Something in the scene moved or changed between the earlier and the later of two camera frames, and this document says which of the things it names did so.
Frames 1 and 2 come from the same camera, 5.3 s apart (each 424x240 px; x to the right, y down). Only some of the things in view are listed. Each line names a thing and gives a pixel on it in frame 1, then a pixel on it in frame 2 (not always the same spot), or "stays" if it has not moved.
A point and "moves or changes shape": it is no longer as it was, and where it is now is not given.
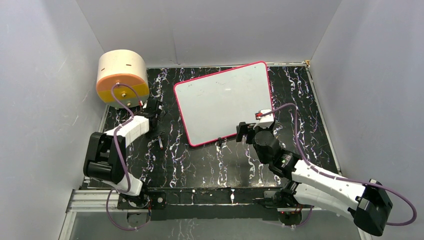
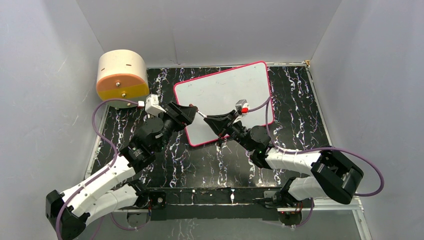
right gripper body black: x=246 y=129 to x=229 y=121
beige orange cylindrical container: x=127 y=67 stays
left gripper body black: x=153 y=130 to x=181 y=121
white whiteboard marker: x=160 y=143 moves or changes shape
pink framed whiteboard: x=210 y=107 stays
